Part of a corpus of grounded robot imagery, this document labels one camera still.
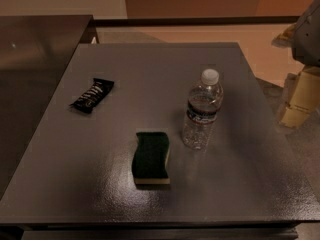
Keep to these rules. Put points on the cardboard box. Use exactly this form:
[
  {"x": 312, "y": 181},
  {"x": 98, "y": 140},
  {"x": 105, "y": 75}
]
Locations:
[{"x": 301, "y": 97}]

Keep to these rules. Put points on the black snack bar wrapper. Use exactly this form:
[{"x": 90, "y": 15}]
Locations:
[{"x": 93, "y": 96}]

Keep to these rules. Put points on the clear plastic water bottle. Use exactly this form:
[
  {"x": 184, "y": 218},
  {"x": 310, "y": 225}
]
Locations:
[{"x": 204, "y": 101}]

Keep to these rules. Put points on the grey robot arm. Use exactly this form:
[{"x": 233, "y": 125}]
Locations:
[{"x": 306, "y": 38}]

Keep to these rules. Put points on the dark grey table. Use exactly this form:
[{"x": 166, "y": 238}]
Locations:
[{"x": 75, "y": 178}]

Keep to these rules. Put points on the dark side table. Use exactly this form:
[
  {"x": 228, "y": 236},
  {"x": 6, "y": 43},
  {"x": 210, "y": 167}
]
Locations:
[{"x": 34, "y": 54}]

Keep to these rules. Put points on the green and yellow sponge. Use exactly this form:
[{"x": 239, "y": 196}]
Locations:
[{"x": 150, "y": 159}]

